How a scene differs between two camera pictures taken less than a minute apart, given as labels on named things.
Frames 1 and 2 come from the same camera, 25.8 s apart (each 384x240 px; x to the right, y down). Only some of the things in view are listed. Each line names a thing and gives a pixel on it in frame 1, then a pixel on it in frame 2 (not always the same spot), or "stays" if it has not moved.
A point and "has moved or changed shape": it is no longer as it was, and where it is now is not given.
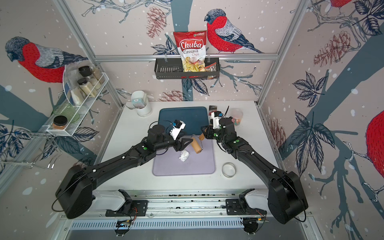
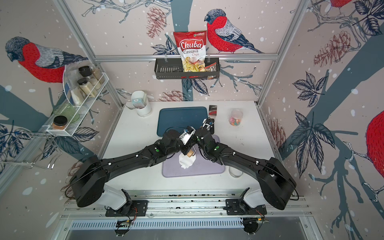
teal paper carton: [138, 103] stays
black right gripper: [209, 129] → [195, 135]
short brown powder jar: [59, 122] stays
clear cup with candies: [237, 114] stays
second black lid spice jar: [87, 87] stays
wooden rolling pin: [195, 143] has moved or changed shape
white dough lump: [184, 155] has moved or changed shape
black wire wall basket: [172, 68] stays
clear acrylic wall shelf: [82, 83] stays
